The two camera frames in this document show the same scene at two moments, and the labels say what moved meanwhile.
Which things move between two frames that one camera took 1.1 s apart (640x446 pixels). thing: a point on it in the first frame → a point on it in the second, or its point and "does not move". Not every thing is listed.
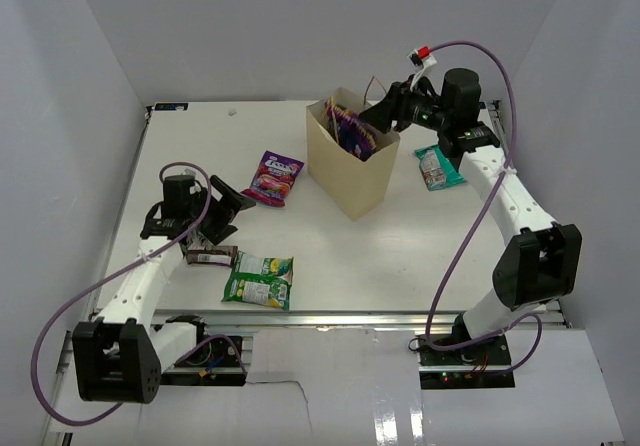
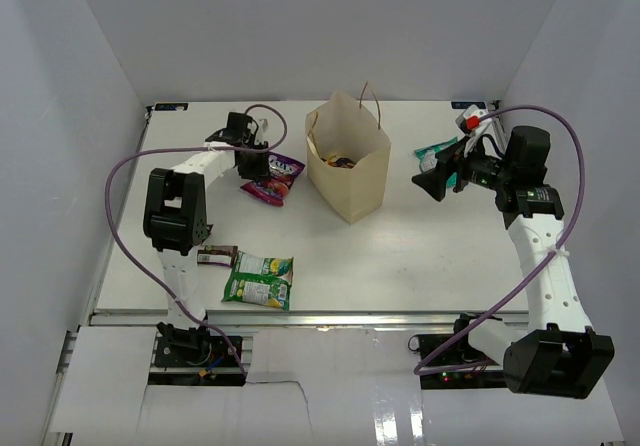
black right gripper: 396,107 → 434,181
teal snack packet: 436,169 does not move
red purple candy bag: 273,179 does not move
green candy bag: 262,281 does not move
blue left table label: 171,106 does not move
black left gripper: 226,209 → 260,172
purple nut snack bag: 350,133 → 345,163
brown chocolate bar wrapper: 219,256 does not move
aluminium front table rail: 394,321 does not move
